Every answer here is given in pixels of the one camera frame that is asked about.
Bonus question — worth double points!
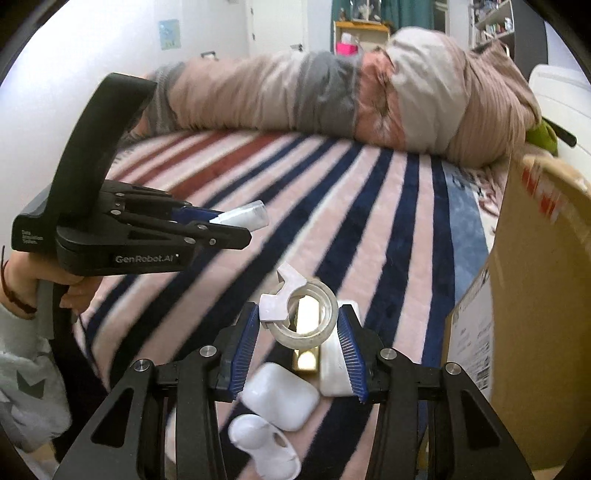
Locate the white door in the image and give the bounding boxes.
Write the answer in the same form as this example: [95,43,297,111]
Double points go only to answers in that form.
[247,0,308,58]

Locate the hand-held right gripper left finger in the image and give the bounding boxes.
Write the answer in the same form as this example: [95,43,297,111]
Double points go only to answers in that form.
[53,302,260,480]

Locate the brown string bracelet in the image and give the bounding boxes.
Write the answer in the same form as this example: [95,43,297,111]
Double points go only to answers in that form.
[0,258,37,315]

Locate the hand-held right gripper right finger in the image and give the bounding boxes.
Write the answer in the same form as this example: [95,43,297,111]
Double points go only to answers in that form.
[337,302,536,480]

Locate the wall poster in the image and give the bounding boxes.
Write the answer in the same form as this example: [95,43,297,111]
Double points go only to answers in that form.
[159,19,181,51]

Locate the white plastic cap piece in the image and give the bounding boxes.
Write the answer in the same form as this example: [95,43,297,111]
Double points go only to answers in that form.
[228,414,301,480]

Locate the wooden shelf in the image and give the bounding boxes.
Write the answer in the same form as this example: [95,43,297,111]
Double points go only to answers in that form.
[335,21,391,57]

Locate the white wall shelf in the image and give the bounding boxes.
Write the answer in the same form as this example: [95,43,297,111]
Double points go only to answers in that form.
[468,0,515,47]

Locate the white appliance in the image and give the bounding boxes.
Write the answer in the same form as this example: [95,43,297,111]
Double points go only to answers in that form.
[529,65,591,149]

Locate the green curtain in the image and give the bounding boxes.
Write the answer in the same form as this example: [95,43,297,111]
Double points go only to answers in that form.
[332,0,435,33]

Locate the white earbuds case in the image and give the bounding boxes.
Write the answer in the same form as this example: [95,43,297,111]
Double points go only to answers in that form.
[238,362,320,432]

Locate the person's left hand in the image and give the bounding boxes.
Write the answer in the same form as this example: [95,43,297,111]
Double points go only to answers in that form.
[60,275,100,318]

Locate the clear tape roll white dispenser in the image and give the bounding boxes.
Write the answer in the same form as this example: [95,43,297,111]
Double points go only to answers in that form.
[259,264,339,344]

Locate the cardboard box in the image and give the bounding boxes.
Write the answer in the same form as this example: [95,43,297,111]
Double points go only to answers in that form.
[438,154,591,472]

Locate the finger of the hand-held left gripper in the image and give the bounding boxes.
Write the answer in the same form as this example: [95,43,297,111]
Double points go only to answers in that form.
[105,215,252,252]
[102,181,222,223]

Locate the white rectangular block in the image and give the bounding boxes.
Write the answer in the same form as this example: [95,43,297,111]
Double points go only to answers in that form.
[320,300,361,398]

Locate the person's left forearm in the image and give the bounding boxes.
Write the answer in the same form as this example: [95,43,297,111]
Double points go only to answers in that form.
[0,249,72,444]

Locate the pink and grey quilt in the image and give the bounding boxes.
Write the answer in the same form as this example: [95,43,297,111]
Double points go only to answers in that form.
[145,27,543,167]

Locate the green cloth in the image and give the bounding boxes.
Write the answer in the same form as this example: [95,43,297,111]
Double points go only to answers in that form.
[526,117,559,155]

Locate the striped blanket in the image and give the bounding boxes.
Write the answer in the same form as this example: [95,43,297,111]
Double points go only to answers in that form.
[76,129,513,480]

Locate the white plastic tube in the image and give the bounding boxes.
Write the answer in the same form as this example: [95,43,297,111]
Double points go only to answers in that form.
[210,200,269,230]

